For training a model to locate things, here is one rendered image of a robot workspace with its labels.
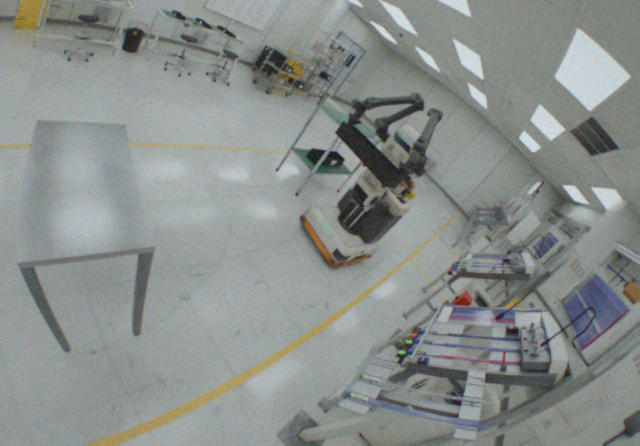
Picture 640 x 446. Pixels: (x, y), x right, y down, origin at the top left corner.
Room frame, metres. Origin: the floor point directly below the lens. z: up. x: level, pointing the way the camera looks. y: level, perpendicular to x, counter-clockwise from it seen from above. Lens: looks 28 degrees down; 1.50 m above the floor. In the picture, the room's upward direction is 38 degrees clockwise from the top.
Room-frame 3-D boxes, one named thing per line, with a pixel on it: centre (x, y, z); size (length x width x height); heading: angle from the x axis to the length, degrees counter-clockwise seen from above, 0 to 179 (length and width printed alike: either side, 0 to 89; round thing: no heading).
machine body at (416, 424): (0.87, -1.50, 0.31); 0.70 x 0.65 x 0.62; 156
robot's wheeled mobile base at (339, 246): (2.37, -0.34, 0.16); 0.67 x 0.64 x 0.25; 149
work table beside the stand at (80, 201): (0.40, 0.73, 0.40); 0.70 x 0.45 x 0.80; 63
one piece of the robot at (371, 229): (2.45, -0.39, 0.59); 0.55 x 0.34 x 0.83; 59
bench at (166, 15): (4.00, 3.70, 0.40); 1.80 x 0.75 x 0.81; 156
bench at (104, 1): (1.99, 4.59, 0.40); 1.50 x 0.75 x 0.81; 156
